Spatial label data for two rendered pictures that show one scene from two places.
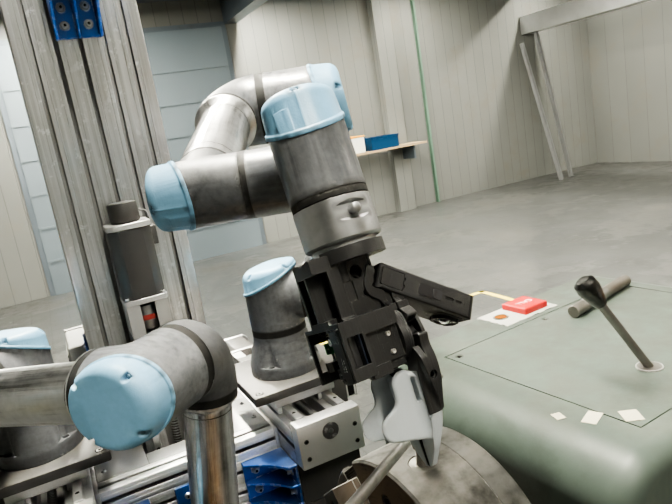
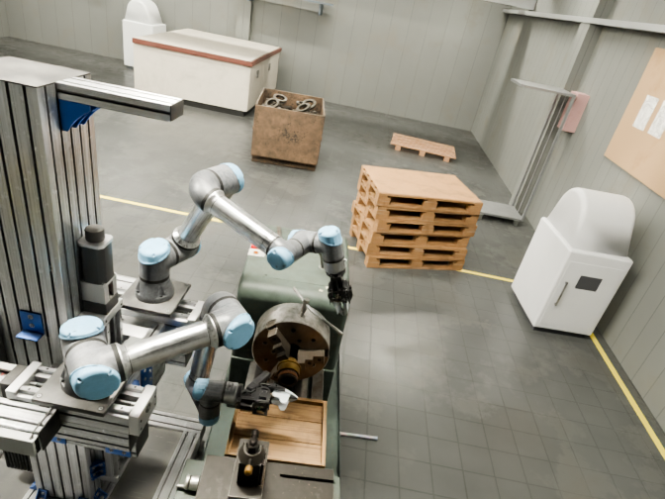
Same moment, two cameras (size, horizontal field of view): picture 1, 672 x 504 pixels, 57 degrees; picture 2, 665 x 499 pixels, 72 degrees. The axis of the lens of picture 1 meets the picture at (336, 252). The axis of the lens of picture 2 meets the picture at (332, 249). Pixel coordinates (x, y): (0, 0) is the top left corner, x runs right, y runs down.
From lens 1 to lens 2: 144 cm
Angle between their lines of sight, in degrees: 63
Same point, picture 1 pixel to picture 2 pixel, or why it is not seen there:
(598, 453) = not seen: hidden behind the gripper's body
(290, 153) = (336, 249)
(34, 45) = (52, 136)
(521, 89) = not seen: outside the picture
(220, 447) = not seen: hidden behind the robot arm
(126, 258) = (106, 260)
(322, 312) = (337, 287)
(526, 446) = (316, 301)
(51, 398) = (202, 341)
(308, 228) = (337, 267)
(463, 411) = (289, 295)
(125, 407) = (248, 332)
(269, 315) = (162, 271)
